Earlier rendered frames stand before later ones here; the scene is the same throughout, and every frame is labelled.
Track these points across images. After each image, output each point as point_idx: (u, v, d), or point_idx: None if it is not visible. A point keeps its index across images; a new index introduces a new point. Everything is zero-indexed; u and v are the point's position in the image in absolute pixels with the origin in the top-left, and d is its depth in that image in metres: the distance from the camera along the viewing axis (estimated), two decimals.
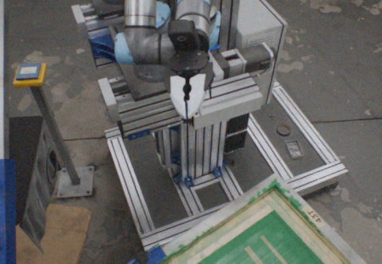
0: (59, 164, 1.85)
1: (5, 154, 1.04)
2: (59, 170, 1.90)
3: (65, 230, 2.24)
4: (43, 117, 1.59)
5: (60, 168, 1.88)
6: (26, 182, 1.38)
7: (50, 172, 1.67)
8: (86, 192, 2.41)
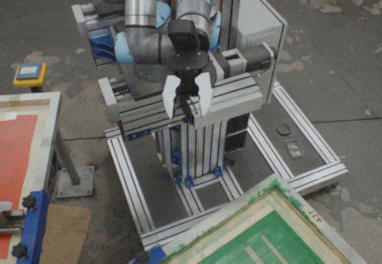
0: (59, 164, 1.85)
1: (43, 189, 1.33)
2: (59, 170, 1.90)
3: (65, 230, 2.24)
4: None
5: (60, 168, 1.88)
6: None
7: (50, 172, 1.67)
8: (86, 192, 2.41)
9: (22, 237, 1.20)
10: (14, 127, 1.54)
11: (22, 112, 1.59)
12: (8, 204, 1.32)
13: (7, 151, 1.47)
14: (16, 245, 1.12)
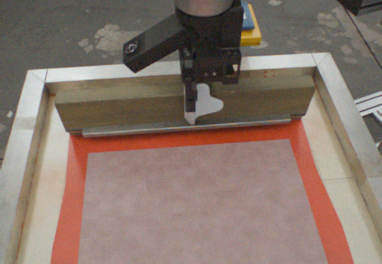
0: None
1: None
2: None
3: None
4: None
5: None
6: None
7: None
8: None
9: None
10: (256, 130, 0.67)
11: None
12: None
13: None
14: None
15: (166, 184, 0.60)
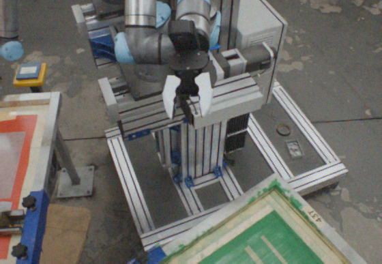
0: (59, 164, 1.85)
1: (43, 189, 1.33)
2: (59, 170, 1.90)
3: (65, 230, 2.24)
4: None
5: (60, 168, 1.88)
6: None
7: (50, 172, 1.67)
8: (86, 192, 2.41)
9: (22, 237, 1.20)
10: (13, 127, 1.54)
11: (22, 112, 1.59)
12: (8, 204, 1.32)
13: None
14: (16, 245, 1.12)
15: None
